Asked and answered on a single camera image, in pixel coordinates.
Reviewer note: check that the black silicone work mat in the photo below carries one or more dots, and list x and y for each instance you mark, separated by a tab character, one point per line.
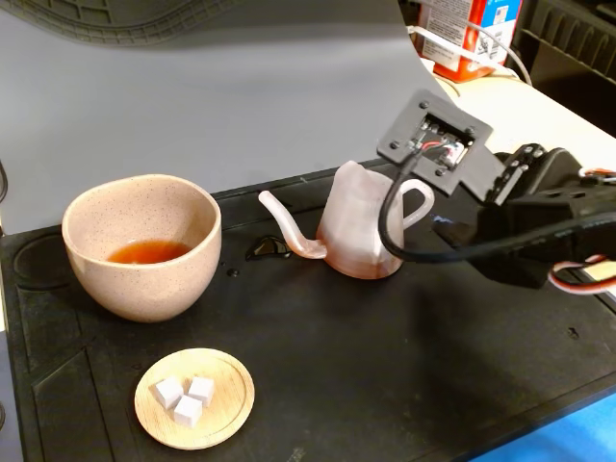
337	361

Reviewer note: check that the small white cube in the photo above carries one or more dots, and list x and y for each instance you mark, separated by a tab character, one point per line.
201	390
168	392
187	411

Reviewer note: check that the spilled tea puddle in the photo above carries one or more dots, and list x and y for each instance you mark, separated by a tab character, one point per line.
264	248

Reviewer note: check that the brown tea liquid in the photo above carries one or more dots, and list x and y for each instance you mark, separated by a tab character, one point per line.
149	251

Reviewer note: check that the blue surface sheet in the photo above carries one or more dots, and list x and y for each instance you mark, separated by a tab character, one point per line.
553	438

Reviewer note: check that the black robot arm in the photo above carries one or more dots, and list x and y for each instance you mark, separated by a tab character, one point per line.
601	207

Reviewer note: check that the speckled beige ceramic cup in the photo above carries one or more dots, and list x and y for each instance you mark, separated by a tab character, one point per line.
144	289

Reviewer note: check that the round wooden coaster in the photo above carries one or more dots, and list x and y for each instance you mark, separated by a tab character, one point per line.
226	385

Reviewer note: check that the translucent pink plastic kettle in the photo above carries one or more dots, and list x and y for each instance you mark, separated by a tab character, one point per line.
351	231

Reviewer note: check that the red white carton box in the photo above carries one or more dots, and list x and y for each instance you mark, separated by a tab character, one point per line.
457	29

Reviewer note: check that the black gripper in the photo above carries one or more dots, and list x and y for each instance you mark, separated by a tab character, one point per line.
522	212

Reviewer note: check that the grey silicone mat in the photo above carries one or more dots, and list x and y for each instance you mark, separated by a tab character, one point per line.
192	96

